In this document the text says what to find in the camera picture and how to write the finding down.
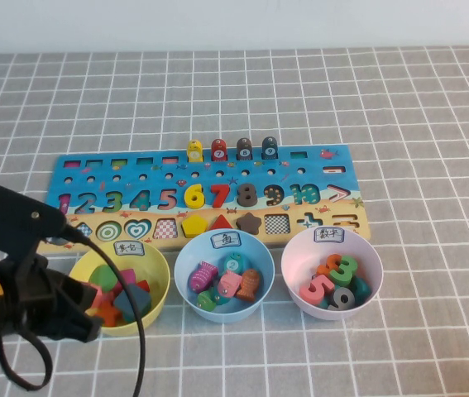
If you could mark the grey checked tablecloth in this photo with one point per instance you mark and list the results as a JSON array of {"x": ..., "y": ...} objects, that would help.
[{"x": 424, "y": 124}]

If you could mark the yellow wooden number six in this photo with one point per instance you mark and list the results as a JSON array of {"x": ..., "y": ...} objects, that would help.
[{"x": 191, "y": 199}]

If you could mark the magenta wooden shape piece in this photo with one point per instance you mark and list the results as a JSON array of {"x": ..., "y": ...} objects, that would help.
[{"x": 127, "y": 276}]

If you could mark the dark blue wooden fish peg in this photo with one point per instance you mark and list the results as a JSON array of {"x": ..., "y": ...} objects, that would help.
[{"x": 270, "y": 148}]

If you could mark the yellow wooden fish peg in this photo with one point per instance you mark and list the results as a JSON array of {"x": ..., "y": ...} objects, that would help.
[{"x": 194, "y": 151}]

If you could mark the yellow plastic bowl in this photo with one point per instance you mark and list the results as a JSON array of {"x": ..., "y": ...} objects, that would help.
[{"x": 155, "y": 273}]

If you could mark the orange wooden fish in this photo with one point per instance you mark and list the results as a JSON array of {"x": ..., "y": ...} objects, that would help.
[{"x": 248, "y": 285}]

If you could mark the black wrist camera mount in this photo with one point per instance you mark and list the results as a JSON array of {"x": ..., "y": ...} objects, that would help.
[{"x": 19, "y": 215}]

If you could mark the green round wooden piece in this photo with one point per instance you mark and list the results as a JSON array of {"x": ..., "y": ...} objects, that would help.
[{"x": 103, "y": 276}]

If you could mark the brown wooden star piece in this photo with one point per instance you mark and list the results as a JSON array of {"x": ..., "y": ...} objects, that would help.
[{"x": 249, "y": 222}]

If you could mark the pale pink plastic bowl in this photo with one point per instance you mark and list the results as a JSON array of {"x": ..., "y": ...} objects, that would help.
[{"x": 300, "y": 256}]

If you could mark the small teal wooden number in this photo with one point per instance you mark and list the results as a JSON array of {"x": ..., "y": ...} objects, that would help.
[{"x": 323, "y": 305}]

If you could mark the red wooden fish peg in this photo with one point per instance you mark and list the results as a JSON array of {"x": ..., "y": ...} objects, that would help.
[{"x": 219, "y": 151}]

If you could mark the red wooden number seven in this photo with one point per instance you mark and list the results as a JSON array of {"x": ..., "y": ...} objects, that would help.
[{"x": 220, "y": 197}]

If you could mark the yellow wooden pentagon piece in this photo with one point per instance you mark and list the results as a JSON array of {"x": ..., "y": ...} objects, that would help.
[{"x": 195, "y": 226}]

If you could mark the orange wooden cross piece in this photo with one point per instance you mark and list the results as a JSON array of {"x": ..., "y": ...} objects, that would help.
[{"x": 110, "y": 314}]

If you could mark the small red wooden shape piece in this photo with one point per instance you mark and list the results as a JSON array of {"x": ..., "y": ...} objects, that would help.
[{"x": 143, "y": 285}]

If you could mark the dark teal wooden fish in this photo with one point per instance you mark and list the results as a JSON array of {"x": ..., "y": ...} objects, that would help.
[{"x": 228, "y": 300}]

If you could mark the teal wooden fish number two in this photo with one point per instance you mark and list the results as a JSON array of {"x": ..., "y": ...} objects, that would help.
[{"x": 232, "y": 264}]

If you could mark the grey wooden number nine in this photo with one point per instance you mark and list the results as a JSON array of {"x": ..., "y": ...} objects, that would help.
[{"x": 352, "y": 298}]

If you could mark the green wooden number three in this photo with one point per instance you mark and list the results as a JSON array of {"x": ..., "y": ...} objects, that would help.
[{"x": 347, "y": 269}]

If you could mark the pink wooden fish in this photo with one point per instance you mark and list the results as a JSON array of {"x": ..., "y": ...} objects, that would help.
[{"x": 229, "y": 283}]

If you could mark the brown wooden fish peg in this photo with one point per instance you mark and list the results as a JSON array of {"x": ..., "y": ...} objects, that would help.
[{"x": 244, "y": 149}]

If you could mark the green wooden fish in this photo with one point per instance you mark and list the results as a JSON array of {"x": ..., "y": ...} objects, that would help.
[{"x": 207, "y": 301}]

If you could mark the dark teal wooden square piece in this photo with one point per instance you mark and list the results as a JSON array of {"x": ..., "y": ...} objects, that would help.
[{"x": 145, "y": 305}]

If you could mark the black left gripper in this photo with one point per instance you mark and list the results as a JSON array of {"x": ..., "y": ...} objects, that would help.
[{"x": 35, "y": 297}]

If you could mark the orange wooden number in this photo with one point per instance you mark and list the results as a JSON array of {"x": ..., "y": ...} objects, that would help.
[{"x": 329, "y": 264}]

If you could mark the blue wooden number puzzle board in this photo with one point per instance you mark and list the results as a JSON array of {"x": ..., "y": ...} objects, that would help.
[{"x": 259, "y": 175}]

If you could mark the pink wooden number five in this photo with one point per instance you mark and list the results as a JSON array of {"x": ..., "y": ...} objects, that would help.
[{"x": 314, "y": 289}]

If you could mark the magenta striped wooden fish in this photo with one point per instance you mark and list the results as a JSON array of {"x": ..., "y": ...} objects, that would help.
[{"x": 201, "y": 278}]

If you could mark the light blue plastic bowl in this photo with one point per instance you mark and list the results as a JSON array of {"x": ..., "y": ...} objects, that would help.
[{"x": 192, "y": 256}]

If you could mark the white handwritten paper label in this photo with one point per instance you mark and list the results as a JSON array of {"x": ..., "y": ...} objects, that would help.
[
  {"x": 226, "y": 240},
  {"x": 328, "y": 234},
  {"x": 128, "y": 248}
]

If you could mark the red wooden triangle piece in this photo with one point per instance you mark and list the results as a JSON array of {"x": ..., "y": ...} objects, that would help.
[{"x": 221, "y": 224}]

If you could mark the brown wooden number eight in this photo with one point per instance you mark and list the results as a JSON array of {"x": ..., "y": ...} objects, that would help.
[{"x": 247, "y": 194}]

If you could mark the large teal wooden number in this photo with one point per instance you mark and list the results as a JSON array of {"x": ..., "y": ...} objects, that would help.
[{"x": 361, "y": 287}]

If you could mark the small teal wooden shape piece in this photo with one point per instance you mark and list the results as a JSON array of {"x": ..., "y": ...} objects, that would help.
[{"x": 128, "y": 320}]

